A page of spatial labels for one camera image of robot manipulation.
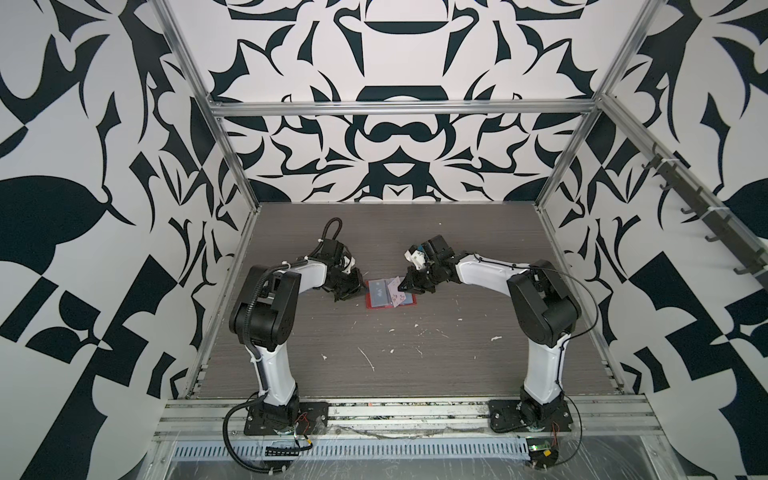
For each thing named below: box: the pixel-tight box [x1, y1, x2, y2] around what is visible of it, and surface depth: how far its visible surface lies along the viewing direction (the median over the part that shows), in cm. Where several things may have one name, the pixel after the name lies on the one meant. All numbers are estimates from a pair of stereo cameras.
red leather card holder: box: [365, 279, 417, 309], surface depth 96 cm
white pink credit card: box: [387, 276, 406, 308], surface depth 95 cm
